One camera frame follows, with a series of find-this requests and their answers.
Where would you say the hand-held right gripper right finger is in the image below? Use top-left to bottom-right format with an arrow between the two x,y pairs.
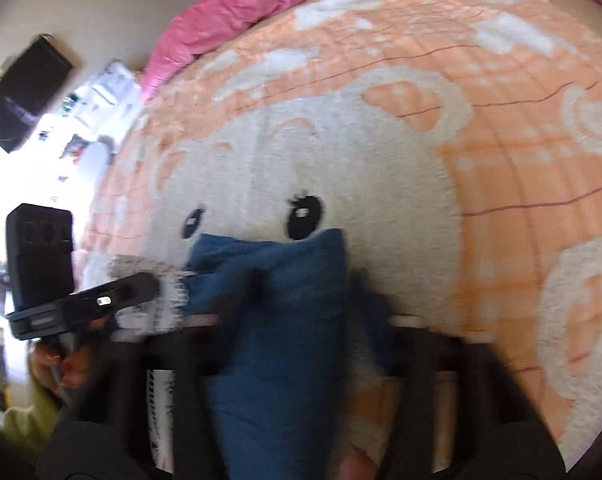
353,269 -> 512,477

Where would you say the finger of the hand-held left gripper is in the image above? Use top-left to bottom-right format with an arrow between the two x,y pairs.
66,271 -> 161,318

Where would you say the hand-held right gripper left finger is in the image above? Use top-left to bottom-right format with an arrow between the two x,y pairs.
110,266 -> 268,480

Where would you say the blue denim pants lace hem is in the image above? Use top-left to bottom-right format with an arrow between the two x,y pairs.
106,228 -> 403,480

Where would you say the person's left forearm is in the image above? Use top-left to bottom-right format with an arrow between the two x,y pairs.
0,379 -> 64,453

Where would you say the person's left hand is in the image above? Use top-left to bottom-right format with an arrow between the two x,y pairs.
28,317 -> 114,403

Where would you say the white round chair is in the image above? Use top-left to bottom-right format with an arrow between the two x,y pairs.
77,141 -> 113,182

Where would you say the white dresser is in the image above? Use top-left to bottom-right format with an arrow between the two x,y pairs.
56,59 -> 143,161

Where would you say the peach printed blanket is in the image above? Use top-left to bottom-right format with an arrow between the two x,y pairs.
75,0 -> 602,473

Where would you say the pink quilt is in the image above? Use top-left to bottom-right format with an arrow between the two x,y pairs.
140,0 -> 602,102

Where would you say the black wall television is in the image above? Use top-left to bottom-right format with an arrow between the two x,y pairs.
0,34 -> 76,155

